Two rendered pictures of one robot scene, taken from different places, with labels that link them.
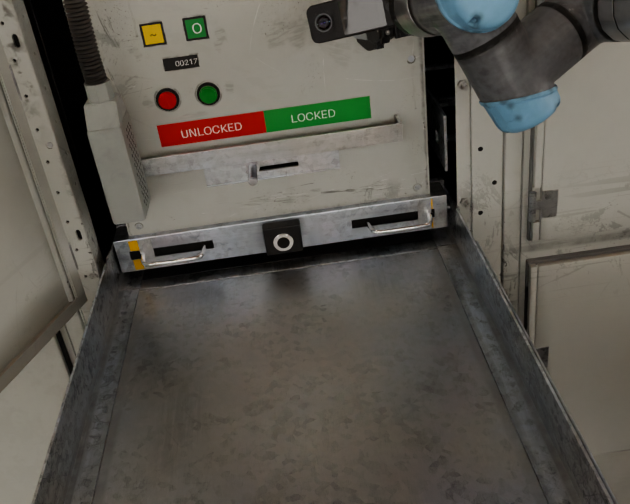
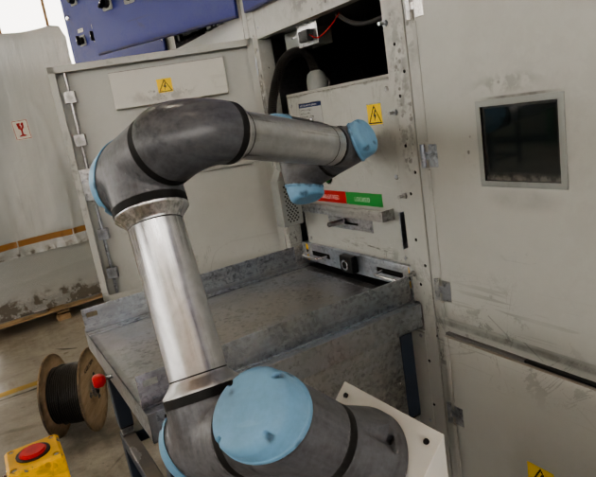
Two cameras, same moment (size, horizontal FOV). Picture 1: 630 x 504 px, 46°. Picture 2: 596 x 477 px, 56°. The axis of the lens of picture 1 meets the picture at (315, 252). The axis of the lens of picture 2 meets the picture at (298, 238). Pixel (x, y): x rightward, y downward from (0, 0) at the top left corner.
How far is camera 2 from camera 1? 1.27 m
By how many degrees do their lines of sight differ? 59
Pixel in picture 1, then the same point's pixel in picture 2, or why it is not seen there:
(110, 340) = (263, 276)
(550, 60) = (300, 168)
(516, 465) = not seen: hidden behind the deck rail
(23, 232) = (266, 221)
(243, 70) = not seen: hidden behind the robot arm
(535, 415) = (270, 355)
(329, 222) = (368, 263)
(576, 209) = (462, 302)
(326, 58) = (364, 168)
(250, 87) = (341, 178)
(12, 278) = (254, 238)
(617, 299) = (500, 395)
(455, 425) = not seen: hidden behind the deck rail
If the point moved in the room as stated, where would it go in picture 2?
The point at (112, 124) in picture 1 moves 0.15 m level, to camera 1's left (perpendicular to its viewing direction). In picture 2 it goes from (275, 180) to (254, 178)
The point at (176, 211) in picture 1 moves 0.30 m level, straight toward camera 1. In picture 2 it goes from (321, 235) to (245, 262)
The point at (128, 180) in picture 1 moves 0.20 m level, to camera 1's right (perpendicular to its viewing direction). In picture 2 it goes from (279, 206) to (314, 211)
